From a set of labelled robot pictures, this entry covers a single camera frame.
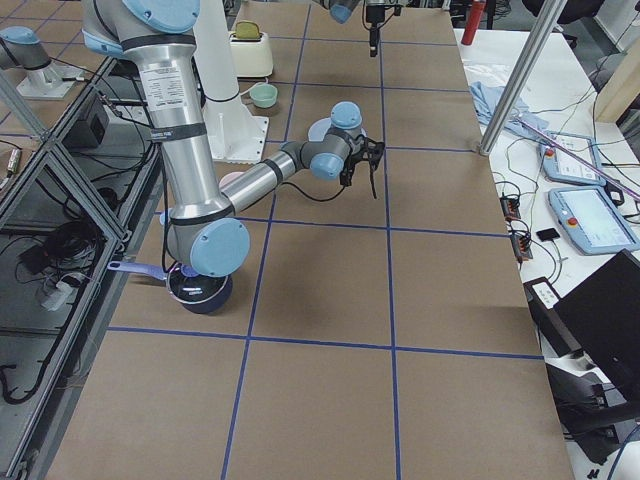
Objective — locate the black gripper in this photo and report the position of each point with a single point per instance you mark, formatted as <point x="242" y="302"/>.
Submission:
<point x="370" y="153"/>
<point x="373" y="17"/>

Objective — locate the blue plate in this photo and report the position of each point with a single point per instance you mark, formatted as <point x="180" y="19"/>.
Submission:
<point x="320" y="131"/>

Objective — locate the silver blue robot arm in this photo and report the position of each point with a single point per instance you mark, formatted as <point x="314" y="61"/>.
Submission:
<point x="341" y="11"/>
<point x="182" y="51"/>

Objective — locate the red bottle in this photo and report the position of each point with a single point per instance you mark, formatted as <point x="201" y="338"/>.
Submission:
<point x="473" y="21"/>

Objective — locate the cream toaster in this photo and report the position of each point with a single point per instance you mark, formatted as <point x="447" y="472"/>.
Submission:
<point x="251" y="50"/>

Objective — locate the green bowl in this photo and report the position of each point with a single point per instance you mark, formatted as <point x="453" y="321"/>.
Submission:
<point x="263" y="95"/>

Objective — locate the light blue cloth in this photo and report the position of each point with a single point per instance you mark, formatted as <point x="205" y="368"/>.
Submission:
<point x="486" y="99"/>

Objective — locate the pink bowl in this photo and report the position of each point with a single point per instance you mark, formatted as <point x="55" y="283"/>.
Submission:
<point x="229" y="177"/>

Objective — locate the far teach pendant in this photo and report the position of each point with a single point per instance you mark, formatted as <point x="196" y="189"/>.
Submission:
<point x="558" y="166"/>

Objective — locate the teach pendant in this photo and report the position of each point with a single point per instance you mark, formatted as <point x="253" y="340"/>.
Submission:
<point x="558" y="166"/>
<point x="591" y="220"/>

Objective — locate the light blue cup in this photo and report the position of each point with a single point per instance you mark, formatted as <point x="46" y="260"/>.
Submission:
<point x="164" y="217"/>

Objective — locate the dark blue lidded pot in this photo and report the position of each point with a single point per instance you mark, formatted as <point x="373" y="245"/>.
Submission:
<point x="200" y="294"/>

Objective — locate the near teach pendant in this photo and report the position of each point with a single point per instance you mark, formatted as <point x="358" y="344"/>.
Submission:
<point x="591" y="220"/>

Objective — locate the black laptop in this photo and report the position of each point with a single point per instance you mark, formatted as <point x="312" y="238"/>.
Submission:
<point x="600" y="317"/>

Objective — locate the white camera stand base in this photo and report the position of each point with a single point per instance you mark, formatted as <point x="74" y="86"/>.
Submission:
<point x="234" y="134"/>

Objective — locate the aluminium frame post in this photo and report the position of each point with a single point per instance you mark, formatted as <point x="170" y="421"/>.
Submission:
<point x="533" y="46"/>

